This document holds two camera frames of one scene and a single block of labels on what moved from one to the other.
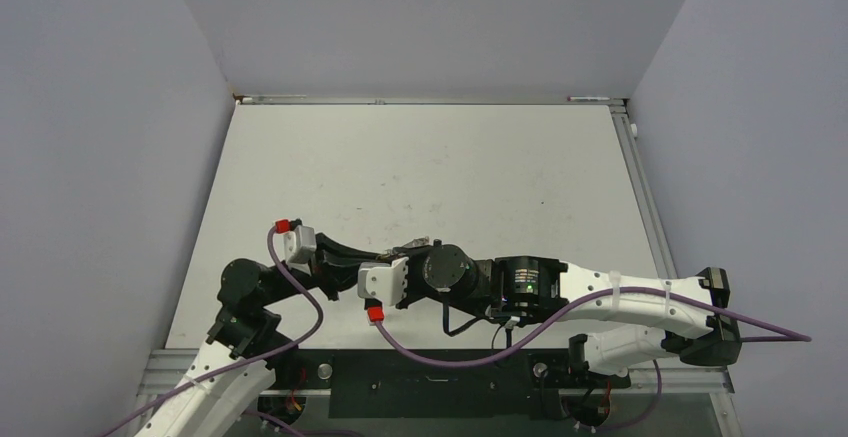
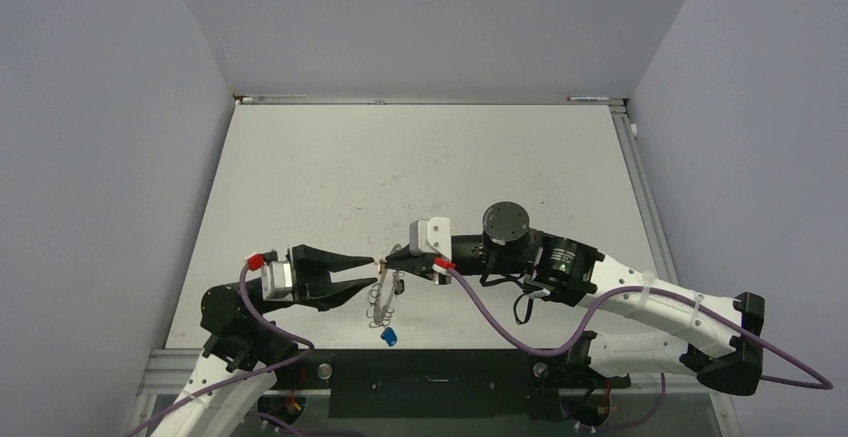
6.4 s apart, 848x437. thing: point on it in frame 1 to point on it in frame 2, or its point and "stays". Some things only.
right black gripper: [413, 255] to [419, 262]
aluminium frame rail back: [289, 100] stays
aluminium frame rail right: [642, 191] stays
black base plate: [438, 384] stays
